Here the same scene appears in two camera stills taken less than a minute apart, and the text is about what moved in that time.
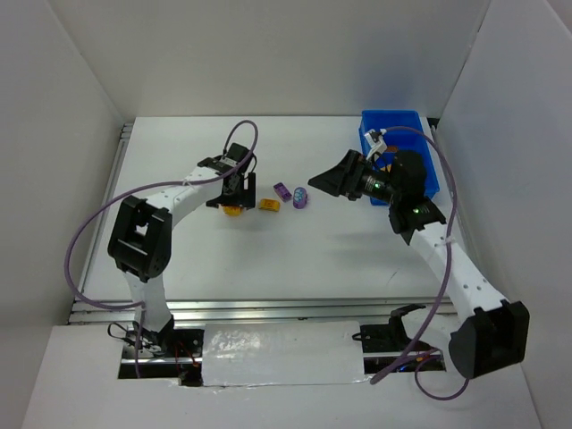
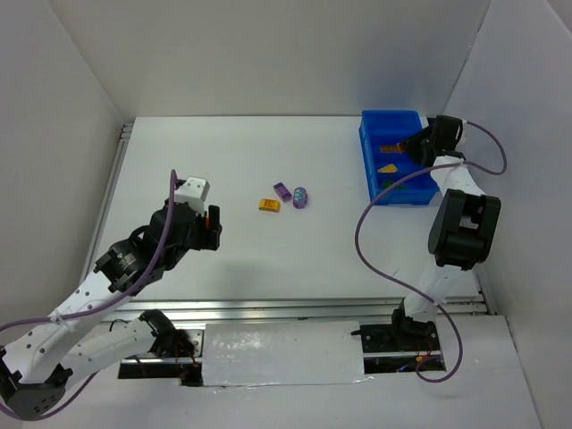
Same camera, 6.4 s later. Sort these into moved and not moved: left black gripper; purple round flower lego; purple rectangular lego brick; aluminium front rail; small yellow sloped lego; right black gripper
Moved: right black gripper; left black gripper
Not moved: purple round flower lego; purple rectangular lego brick; aluminium front rail; small yellow sloped lego
